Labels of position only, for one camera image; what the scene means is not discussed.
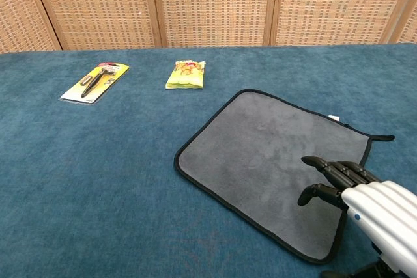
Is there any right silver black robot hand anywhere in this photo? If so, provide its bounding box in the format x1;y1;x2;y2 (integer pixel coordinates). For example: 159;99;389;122
297;156;417;275

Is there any grey microfibre cloth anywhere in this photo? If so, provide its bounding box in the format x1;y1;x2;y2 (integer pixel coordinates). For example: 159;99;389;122
173;89;395;265

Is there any woven wood-framed screen panel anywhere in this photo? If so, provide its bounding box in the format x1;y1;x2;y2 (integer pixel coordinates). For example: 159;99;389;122
269;0;416;46
389;0;417;44
0;0;63;53
27;0;163;51
150;0;280;48

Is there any yellow snack packet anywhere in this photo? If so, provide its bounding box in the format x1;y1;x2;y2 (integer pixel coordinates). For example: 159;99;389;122
165;59;207;90

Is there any blue carpet table cover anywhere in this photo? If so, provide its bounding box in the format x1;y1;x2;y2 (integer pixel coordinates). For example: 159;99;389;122
0;42;417;278

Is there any yellow razor blister pack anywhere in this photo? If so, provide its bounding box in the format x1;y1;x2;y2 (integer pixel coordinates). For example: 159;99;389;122
60;61;130;105

